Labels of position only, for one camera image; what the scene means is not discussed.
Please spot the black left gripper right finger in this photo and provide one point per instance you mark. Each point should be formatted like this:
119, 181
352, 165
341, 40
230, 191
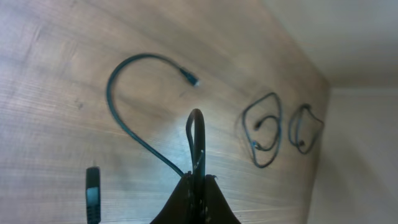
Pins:
217, 210

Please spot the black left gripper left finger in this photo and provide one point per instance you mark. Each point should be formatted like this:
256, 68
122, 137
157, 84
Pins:
177, 209

